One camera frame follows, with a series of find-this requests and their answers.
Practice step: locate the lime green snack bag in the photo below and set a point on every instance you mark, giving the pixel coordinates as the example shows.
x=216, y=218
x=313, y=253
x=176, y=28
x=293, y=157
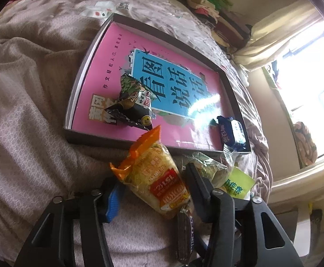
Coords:
x=238, y=185

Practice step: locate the dark green snack packet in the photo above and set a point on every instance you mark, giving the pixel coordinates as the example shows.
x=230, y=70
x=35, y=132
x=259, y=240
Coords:
x=134, y=100

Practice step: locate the blue snack packet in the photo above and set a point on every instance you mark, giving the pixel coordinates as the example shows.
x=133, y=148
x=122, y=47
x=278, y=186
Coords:
x=234, y=133

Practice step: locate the floral cushion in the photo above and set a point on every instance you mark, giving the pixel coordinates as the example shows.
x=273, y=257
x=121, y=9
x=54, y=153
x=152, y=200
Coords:
x=305, y=144

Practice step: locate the cream curtain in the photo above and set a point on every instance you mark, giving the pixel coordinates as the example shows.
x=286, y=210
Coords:
x=284, y=30

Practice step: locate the brown snack bar packet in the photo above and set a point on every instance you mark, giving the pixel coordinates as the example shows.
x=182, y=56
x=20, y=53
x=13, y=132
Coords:
x=182, y=236

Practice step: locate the green label biscuit packet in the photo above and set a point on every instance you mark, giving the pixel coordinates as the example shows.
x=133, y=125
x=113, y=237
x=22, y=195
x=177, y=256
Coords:
x=206, y=167

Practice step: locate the printed grey-pink quilt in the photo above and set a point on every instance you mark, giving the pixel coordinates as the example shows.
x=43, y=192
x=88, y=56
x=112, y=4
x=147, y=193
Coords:
x=150, y=2

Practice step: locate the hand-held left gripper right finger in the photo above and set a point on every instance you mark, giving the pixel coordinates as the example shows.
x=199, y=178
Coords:
x=199, y=197

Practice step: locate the window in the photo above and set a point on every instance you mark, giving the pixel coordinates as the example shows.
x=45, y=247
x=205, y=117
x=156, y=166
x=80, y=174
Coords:
x=309, y=75

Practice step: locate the orange yellow snack packet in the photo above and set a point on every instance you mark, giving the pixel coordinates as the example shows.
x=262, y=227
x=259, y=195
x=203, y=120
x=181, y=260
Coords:
x=153, y=178

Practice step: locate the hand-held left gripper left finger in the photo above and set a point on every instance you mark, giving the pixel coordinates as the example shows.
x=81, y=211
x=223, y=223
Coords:
x=111, y=204

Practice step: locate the pile of folded clothes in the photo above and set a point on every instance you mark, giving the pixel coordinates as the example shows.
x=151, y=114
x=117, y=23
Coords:
x=220, y=25

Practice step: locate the pink and blue book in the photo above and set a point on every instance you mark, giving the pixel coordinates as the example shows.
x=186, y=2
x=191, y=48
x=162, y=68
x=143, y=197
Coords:
x=109, y=61

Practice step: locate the colourful cloth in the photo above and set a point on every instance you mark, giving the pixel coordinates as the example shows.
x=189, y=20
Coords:
x=271, y=72

